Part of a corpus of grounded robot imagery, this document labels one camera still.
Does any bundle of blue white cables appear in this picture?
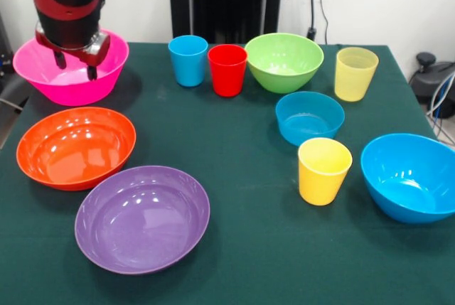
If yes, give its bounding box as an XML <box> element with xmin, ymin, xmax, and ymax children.
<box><xmin>425</xmin><ymin>70</ymin><xmax>455</xmax><ymax>144</ymax></box>

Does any yellow plastic cup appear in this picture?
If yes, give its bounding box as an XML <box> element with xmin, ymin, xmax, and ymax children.
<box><xmin>297</xmin><ymin>137</ymin><xmax>353</xmax><ymax>207</ymax></box>

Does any pink plastic bowl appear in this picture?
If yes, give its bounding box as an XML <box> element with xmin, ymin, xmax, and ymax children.
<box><xmin>12</xmin><ymin>30</ymin><xmax>130</xmax><ymax>107</ymax></box>

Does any orange plastic bowl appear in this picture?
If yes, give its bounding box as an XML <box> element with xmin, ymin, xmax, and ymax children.
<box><xmin>16</xmin><ymin>107</ymin><xmax>137</xmax><ymax>192</ymax></box>

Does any blue plastic cup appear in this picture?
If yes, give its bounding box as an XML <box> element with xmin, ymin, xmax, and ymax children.
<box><xmin>167</xmin><ymin>34</ymin><xmax>209</xmax><ymax>88</ymax></box>

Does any small dark blue bowl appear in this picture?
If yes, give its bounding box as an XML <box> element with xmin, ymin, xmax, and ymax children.
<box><xmin>274</xmin><ymin>91</ymin><xmax>346</xmax><ymax>147</ymax></box>

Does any dark green table cloth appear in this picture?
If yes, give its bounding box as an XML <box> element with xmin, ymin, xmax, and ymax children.
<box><xmin>0</xmin><ymin>42</ymin><xmax>455</xmax><ymax>305</ymax></box>

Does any purple plastic bowl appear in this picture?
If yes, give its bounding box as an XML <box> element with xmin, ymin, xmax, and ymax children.
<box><xmin>74</xmin><ymin>165</ymin><xmax>211</xmax><ymax>276</ymax></box>

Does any red plastic cup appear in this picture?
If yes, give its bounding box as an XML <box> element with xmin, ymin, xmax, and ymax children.
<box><xmin>207</xmin><ymin>43</ymin><xmax>249</xmax><ymax>98</ymax></box>

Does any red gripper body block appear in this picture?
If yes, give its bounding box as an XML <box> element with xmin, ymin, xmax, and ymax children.
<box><xmin>34</xmin><ymin>31</ymin><xmax>112</xmax><ymax>68</ymax></box>

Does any translucent yellow-green plastic cup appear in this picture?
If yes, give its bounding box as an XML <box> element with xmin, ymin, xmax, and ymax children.
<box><xmin>333</xmin><ymin>46</ymin><xmax>380</xmax><ymax>102</ymax></box>

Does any large light blue bowl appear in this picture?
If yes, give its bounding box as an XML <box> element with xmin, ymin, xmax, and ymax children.
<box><xmin>360</xmin><ymin>132</ymin><xmax>455</xmax><ymax>225</ymax></box>

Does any black floor device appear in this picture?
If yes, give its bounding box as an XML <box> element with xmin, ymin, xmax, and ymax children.
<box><xmin>0</xmin><ymin>11</ymin><xmax>28</xmax><ymax>107</ymax></box>
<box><xmin>408</xmin><ymin>52</ymin><xmax>455</xmax><ymax>119</ymax></box>

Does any green plastic bowl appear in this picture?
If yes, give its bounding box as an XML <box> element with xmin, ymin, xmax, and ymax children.
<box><xmin>244</xmin><ymin>32</ymin><xmax>325</xmax><ymax>95</ymax></box>

